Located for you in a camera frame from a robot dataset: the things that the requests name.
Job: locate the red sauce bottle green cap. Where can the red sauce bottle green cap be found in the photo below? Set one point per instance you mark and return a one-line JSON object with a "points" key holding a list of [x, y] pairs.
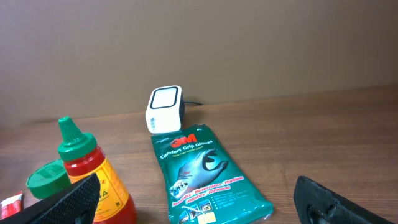
{"points": [[82, 156]]}

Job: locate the dark green box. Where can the dark green box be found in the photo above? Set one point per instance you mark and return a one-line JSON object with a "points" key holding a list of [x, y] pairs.
{"points": [[203, 183]]}

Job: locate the white barcode scanner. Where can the white barcode scanner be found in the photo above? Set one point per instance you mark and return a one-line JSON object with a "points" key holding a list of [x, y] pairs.
{"points": [[165, 110]]}

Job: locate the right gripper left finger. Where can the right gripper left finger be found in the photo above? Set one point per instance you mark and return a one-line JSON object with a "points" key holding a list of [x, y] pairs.
{"points": [[75, 204]]}

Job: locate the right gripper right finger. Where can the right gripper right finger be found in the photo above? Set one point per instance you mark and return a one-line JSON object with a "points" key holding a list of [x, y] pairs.
{"points": [[317, 204]]}

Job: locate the clear jar green lid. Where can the clear jar green lid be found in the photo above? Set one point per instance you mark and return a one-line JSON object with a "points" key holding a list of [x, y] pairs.
{"points": [[48, 180]]}

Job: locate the red stick packet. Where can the red stick packet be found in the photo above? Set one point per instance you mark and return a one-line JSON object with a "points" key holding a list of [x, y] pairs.
{"points": [[11, 205]]}

